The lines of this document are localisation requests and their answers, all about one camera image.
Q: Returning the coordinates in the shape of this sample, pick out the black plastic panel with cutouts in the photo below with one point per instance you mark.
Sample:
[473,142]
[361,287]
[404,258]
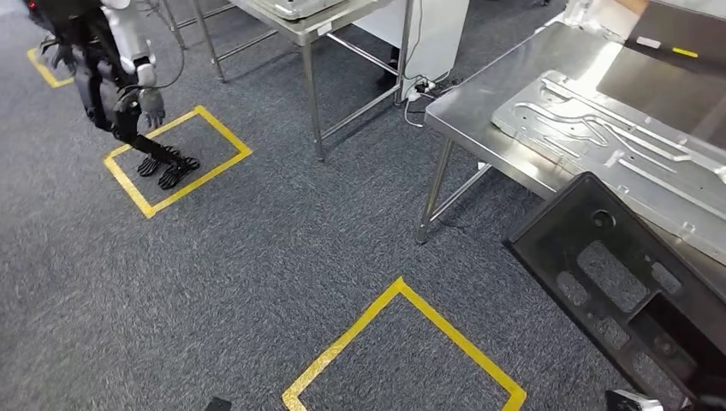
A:
[567,224]

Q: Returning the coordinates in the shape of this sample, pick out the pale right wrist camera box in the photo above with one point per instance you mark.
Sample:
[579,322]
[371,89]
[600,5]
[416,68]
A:
[632,401]

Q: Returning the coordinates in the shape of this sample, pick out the yellow floor tape marking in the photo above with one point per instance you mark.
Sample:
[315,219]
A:
[42,71]
[454,335]
[226,131]

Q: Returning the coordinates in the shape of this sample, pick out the person's right forearm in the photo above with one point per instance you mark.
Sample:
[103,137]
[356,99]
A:
[630,5]

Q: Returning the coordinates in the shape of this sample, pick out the black flat robot part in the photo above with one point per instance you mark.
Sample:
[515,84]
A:
[218,404]

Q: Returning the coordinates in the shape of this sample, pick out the stainless steel workbench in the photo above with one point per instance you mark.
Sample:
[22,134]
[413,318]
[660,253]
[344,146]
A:
[510,85]

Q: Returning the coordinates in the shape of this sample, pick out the dark grey laptop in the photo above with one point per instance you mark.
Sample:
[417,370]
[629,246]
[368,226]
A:
[692,28]

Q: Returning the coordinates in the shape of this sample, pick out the white cabinet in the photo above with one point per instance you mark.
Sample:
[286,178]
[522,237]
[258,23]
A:
[437,34]

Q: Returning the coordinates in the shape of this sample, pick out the white power strip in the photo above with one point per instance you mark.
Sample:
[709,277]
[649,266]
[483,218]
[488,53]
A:
[422,88]

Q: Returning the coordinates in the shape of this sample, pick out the black and white humanoid robot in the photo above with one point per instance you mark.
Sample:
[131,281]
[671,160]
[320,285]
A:
[96,74]

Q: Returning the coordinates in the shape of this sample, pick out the stainless steel table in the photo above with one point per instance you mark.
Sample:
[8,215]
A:
[363,11]

